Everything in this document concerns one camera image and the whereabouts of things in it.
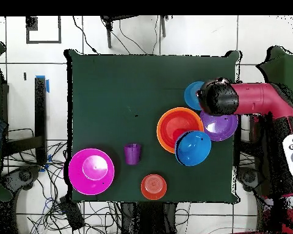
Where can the black power strip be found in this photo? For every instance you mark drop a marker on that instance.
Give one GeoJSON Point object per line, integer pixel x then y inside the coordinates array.
{"type": "Point", "coordinates": [73, 215]}

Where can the large pink bowl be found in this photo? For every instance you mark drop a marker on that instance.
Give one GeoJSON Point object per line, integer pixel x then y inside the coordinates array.
{"type": "Point", "coordinates": [91, 171]}

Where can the large blue bowl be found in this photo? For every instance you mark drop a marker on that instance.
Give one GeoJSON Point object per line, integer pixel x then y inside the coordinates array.
{"type": "Point", "coordinates": [193, 148]}

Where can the purple cup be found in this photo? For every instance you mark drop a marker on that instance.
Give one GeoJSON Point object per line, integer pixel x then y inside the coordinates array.
{"type": "Point", "coordinates": [132, 154]}

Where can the large orange bowl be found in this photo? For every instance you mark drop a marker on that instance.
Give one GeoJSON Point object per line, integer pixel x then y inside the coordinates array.
{"type": "Point", "coordinates": [159, 129]}

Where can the dark green table cloth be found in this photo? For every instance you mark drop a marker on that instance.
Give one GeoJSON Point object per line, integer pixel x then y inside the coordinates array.
{"type": "Point", "coordinates": [112, 73]}

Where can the small red-orange bowl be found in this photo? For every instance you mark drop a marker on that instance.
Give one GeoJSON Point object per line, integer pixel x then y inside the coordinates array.
{"type": "Point", "coordinates": [153, 186]}

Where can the grey square floor frame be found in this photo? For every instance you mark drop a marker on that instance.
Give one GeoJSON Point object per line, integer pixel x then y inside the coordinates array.
{"type": "Point", "coordinates": [44, 42]}

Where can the small blue bowl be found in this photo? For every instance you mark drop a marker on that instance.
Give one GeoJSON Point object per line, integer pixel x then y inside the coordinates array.
{"type": "Point", "coordinates": [190, 95]}

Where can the wide red-orange bowl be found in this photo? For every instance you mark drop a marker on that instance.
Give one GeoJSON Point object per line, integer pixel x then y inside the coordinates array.
{"type": "Point", "coordinates": [175, 120]}

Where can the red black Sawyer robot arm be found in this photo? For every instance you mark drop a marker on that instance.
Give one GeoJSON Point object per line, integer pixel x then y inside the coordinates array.
{"type": "Point", "coordinates": [258, 97]}

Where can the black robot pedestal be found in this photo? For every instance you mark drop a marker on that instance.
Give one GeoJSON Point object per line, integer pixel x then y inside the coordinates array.
{"type": "Point", "coordinates": [149, 214]}

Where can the black metal stand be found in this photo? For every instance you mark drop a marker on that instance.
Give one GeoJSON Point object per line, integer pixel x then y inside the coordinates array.
{"type": "Point", "coordinates": [40, 109]}

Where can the wide purple bowl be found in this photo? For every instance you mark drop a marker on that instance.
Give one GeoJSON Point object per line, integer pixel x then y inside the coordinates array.
{"type": "Point", "coordinates": [222, 128]}

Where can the black camera tripod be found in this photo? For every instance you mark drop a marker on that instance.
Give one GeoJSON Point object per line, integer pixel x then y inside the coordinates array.
{"type": "Point", "coordinates": [109, 36]}

